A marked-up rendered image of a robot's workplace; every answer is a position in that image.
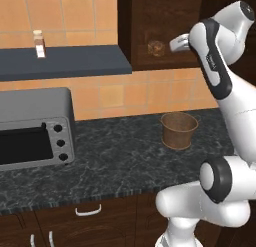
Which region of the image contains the brown spice bottle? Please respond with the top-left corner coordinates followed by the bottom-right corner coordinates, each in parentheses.
top-left (32, 29), bottom-right (47, 59)

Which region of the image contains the brown woven basket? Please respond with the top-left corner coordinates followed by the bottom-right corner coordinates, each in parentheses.
top-left (160, 111), bottom-right (201, 151)

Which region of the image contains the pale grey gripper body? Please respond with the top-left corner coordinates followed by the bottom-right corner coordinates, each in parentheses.
top-left (169, 33), bottom-right (192, 53)

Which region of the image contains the dark wood base cabinet door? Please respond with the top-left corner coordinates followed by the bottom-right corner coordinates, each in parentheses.
top-left (0, 211), bottom-right (45, 247)
top-left (39, 222), bottom-right (138, 247)

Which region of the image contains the dark wood wall cabinet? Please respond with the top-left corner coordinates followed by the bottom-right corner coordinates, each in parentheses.
top-left (117, 0), bottom-right (256, 72)

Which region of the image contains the dark grey wall shelf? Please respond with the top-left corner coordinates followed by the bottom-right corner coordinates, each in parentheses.
top-left (0, 44), bottom-right (134, 82)

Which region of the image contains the grey toaster oven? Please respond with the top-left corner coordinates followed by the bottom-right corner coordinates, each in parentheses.
top-left (0, 87), bottom-right (77, 172)

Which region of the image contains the dark wood drawer front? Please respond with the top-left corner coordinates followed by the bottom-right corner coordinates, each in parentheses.
top-left (34, 194), bottom-right (138, 227)

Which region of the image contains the white drawer handle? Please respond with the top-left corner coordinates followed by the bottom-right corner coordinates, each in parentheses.
top-left (74, 203), bottom-right (103, 217)

